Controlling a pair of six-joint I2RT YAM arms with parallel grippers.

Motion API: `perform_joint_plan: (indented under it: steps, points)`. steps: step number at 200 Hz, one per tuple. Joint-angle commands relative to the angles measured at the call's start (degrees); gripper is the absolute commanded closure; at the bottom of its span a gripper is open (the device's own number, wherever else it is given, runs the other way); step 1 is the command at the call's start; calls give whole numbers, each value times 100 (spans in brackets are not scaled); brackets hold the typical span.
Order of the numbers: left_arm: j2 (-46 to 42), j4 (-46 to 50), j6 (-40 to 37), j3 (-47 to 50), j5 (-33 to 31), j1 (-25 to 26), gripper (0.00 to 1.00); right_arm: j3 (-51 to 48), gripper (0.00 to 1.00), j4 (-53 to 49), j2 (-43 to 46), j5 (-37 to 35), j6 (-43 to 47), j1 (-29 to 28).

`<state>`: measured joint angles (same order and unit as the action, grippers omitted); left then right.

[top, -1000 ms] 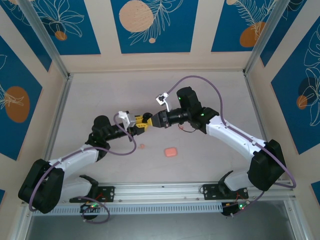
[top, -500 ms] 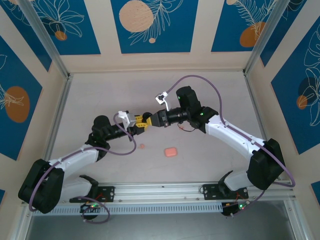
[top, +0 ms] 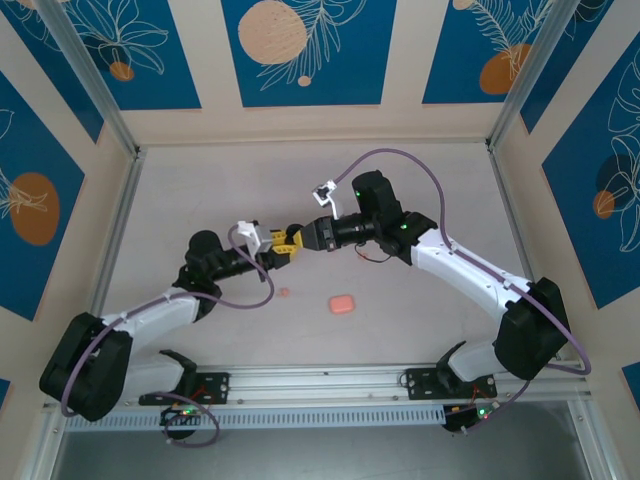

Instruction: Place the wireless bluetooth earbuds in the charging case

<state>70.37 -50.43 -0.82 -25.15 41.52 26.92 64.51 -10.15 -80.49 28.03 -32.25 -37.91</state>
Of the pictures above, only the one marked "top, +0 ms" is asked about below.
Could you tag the pink charging case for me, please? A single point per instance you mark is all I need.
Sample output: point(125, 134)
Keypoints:
point(341, 305)

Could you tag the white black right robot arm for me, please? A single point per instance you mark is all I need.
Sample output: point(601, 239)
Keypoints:
point(465, 265)

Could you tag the black controller board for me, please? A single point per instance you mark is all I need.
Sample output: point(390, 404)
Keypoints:
point(172, 417)
point(457, 422)

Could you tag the blue poster large peach circle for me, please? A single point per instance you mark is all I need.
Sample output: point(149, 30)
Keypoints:
point(350, 60)

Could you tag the blue poster fern orange circle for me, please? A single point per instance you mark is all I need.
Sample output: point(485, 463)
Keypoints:
point(450, 50)

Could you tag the blue poster dark circle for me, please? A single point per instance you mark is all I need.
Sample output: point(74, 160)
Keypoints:
point(575, 200)

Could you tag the blue poster orange oval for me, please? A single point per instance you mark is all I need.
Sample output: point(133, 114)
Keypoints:
point(30, 150)

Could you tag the grey metal shelf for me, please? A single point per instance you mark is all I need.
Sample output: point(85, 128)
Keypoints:
point(325, 457)

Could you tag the blue poster white flower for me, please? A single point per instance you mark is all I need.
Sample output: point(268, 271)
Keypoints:
point(150, 50)

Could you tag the blue poster dotted peach circle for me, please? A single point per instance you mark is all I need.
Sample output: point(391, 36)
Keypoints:
point(632, 382)

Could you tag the aluminium table side rail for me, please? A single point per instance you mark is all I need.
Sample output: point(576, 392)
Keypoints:
point(122, 200)
point(512, 210)

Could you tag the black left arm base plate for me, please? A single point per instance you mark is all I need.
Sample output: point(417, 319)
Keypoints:
point(220, 387)

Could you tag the long aluminium mounting rail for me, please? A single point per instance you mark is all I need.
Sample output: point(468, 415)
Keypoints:
point(325, 385)

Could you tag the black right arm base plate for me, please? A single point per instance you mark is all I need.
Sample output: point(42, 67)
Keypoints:
point(420, 382)

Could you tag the aluminium frame post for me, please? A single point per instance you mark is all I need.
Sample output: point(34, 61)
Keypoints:
point(92, 75)
point(530, 75)

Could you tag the blue floral wall poster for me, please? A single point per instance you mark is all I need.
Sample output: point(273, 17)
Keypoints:
point(60, 85)
point(565, 50)

